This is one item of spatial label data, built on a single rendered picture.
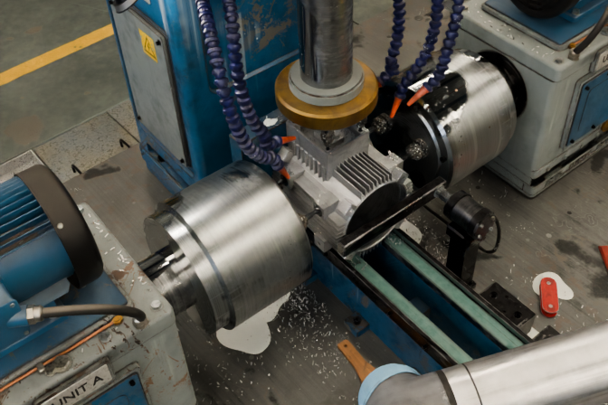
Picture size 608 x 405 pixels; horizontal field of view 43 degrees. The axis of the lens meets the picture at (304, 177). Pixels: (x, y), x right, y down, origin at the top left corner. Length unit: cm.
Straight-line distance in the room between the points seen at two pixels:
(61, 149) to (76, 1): 166
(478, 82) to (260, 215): 52
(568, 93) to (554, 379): 96
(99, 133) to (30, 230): 157
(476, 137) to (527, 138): 23
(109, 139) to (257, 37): 118
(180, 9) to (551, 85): 73
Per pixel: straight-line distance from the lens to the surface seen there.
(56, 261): 108
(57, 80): 361
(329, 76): 129
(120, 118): 265
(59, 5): 413
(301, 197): 143
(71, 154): 256
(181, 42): 136
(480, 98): 151
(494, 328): 143
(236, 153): 142
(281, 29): 150
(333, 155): 137
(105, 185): 187
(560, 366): 80
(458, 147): 147
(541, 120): 166
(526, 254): 170
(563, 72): 159
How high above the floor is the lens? 208
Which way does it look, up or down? 45 degrees down
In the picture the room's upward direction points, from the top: 3 degrees counter-clockwise
